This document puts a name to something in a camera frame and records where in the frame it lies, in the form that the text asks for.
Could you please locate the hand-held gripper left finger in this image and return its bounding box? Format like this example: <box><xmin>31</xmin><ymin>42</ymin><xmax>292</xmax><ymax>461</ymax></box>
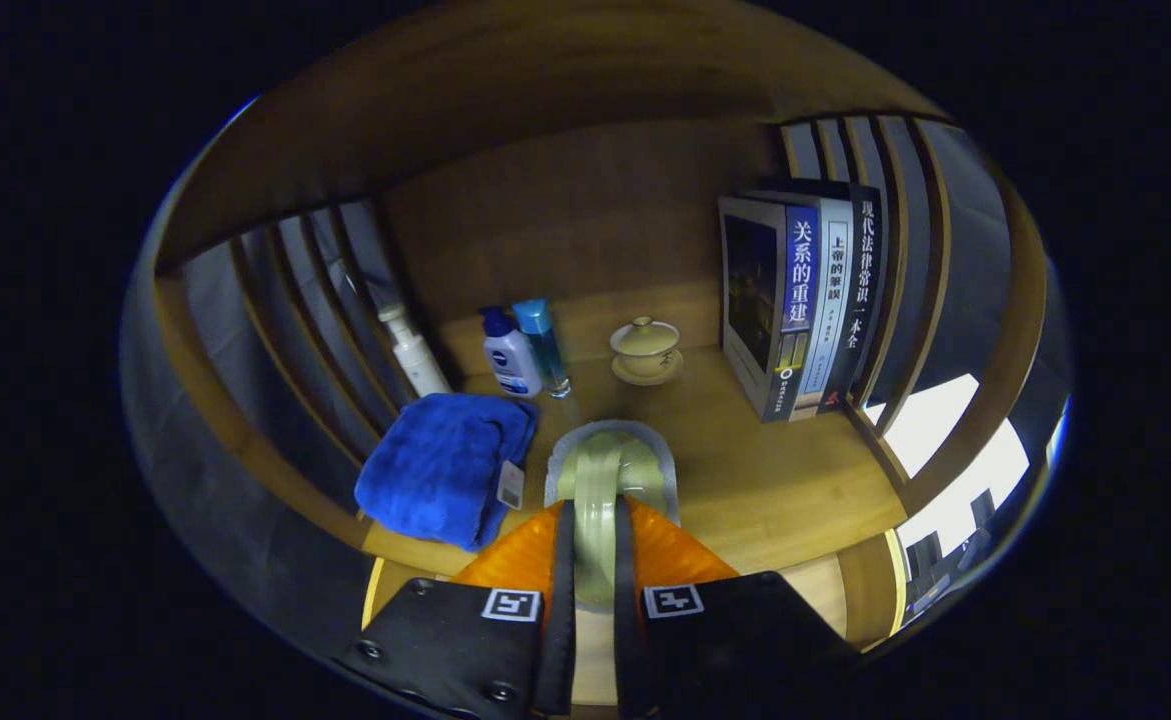
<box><xmin>340</xmin><ymin>498</ymin><xmax>578</xmax><ymax>720</ymax></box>

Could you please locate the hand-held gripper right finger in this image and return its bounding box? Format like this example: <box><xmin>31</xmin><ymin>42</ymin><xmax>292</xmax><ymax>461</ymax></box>
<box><xmin>613</xmin><ymin>495</ymin><xmax>861</xmax><ymax>720</ymax></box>

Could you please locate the green handled grey brush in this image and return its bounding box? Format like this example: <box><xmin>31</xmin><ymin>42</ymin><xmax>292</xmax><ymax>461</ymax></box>
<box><xmin>543</xmin><ymin>420</ymin><xmax>681</xmax><ymax>613</ymax></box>

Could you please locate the wooden countertop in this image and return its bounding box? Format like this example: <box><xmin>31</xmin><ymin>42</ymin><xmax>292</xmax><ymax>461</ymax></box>
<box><xmin>360</xmin><ymin>345</ymin><xmax>911</xmax><ymax>576</ymax></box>

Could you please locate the wooden cabinet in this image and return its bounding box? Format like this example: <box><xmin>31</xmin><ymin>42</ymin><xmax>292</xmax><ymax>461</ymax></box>
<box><xmin>120</xmin><ymin>0</ymin><xmax>1076</xmax><ymax>701</ymax></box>

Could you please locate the blue towel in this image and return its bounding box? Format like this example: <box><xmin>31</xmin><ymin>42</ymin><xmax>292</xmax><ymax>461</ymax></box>
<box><xmin>353</xmin><ymin>392</ymin><xmax>541</xmax><ymax>553</ymax></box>

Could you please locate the white bottle with blue cap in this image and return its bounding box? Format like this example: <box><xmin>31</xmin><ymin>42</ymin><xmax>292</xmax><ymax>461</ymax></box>
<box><xmin>478</xmin><ymin>306</ymin><xmax>544</xmax><ymax>399</ymax></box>

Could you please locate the beige lidded teacup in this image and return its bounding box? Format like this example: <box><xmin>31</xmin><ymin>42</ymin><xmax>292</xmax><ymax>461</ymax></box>
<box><xmin>609</xmin><ymin>316</ymin><xmax>686</xmax><ymax>387</ymax></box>

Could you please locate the slim teal bottle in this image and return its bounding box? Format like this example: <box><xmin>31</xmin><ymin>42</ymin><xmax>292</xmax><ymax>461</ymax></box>
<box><xmin>512</xmin><ymin>298</ymin><xmax>573</xmax><ymax>399</ymax></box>

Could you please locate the white pump bottle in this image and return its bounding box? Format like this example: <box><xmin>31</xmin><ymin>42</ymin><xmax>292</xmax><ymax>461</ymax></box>
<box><xmin>377</xmin><ymin>303</ymin><xmax>454</xmax><ymax>399</ymax></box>

